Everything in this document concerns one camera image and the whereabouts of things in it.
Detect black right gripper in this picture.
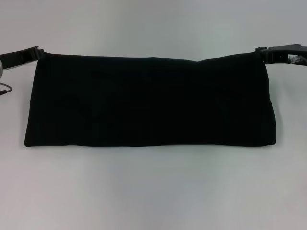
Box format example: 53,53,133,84
255,44,307,66

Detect left gripper cable with plugs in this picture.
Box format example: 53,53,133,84
0,82,12,96

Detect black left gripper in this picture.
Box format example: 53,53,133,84
0,46,46,71

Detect gripper cable with plugs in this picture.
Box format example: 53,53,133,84
0,82,12,96
288,56,307,66

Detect black shirt with FREE print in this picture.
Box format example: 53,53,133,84
24,51,275,148

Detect right gripper cable with plugs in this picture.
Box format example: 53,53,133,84
288,56,307,66

